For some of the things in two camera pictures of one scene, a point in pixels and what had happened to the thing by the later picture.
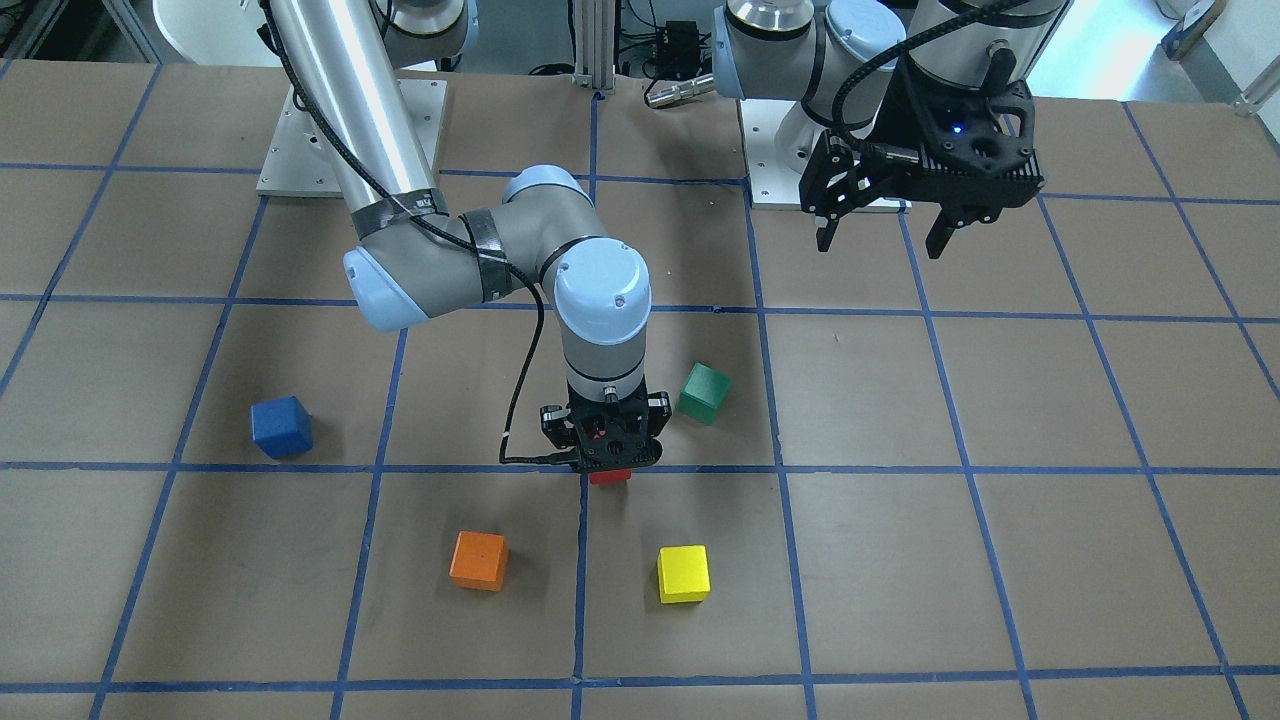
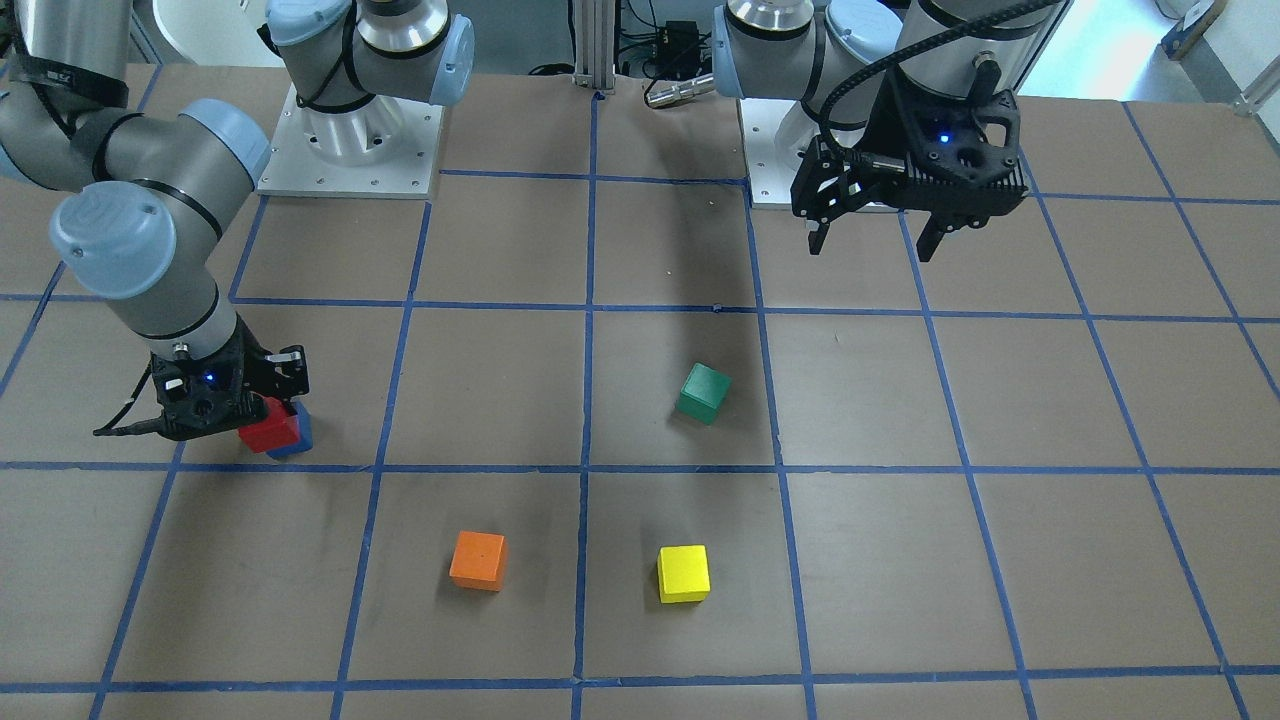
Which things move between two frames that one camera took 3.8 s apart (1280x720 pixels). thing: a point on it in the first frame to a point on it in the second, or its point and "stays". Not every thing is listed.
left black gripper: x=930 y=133 stays
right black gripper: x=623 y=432 to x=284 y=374
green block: x=703 y=392 stays
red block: x=610 y=476 to x=278 y=429
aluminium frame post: x=594 y=45 stays
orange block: x=479 y=561 stays
